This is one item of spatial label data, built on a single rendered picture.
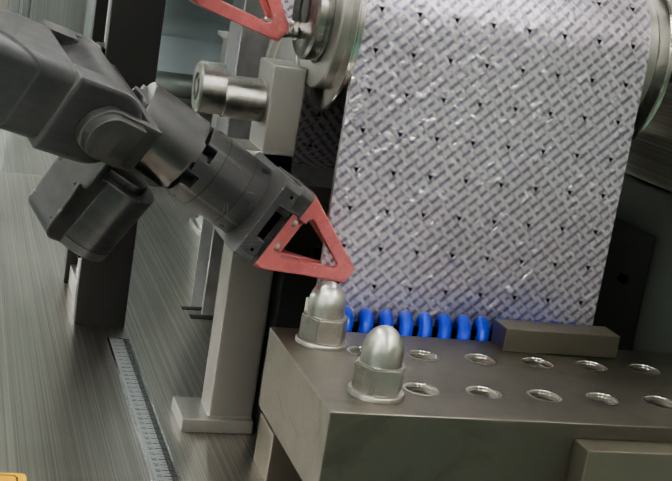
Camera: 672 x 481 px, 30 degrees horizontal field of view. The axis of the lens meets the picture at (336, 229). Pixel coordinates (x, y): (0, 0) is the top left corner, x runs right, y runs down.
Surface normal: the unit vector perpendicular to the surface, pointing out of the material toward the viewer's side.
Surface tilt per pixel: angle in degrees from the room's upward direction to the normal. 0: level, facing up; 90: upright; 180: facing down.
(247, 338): 90
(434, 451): 90
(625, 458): 90
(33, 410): 0
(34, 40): 30
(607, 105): 90
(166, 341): 0
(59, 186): 75
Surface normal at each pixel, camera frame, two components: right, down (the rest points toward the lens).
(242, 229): -0.74, -0.56
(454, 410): 0.15, -0.97
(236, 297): 0.27, 0.25
